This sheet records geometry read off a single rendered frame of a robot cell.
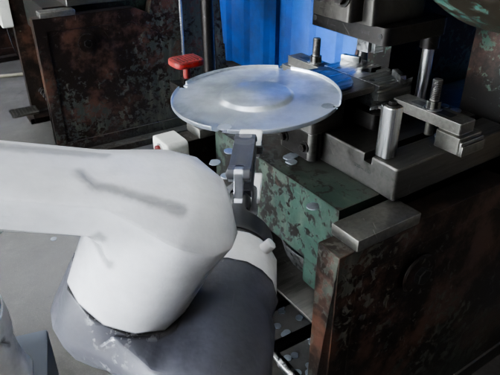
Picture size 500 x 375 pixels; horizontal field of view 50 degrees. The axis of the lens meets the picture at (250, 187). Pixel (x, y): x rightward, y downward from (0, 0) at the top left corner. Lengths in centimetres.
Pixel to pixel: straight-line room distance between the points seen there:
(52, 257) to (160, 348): 154
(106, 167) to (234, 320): 15
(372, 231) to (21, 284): 127
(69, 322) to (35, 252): 155
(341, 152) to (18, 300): 116
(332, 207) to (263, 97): 22
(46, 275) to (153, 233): 152
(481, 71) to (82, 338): 92
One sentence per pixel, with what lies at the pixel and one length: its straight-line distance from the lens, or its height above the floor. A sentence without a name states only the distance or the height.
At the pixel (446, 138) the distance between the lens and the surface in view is 96.
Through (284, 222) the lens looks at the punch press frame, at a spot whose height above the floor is 54.
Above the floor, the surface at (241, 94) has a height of 79.
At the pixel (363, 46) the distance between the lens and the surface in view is 106.
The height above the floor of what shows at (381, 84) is 78.
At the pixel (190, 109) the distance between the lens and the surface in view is 89.
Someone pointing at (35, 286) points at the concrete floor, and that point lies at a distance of 182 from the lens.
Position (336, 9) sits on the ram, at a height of 91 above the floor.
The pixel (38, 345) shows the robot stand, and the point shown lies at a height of 45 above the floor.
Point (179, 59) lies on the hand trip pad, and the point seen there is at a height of 76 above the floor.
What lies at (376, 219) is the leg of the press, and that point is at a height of 64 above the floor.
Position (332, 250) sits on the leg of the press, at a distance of 82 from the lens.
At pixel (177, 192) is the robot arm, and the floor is 94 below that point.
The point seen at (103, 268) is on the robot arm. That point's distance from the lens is 37.
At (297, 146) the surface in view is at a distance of 101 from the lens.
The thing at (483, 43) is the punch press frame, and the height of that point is 83.
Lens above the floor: 111
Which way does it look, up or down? 31 degrees down
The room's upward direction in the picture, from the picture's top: straight up
